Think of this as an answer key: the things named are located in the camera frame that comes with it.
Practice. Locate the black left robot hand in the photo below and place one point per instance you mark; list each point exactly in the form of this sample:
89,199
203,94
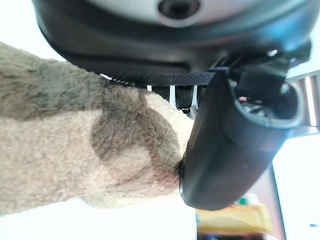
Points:
130,45

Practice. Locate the beige fluffy cloth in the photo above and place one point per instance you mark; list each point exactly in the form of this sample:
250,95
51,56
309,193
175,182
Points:
75,140

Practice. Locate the yellow box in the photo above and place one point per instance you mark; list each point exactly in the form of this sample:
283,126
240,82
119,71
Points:
232,218

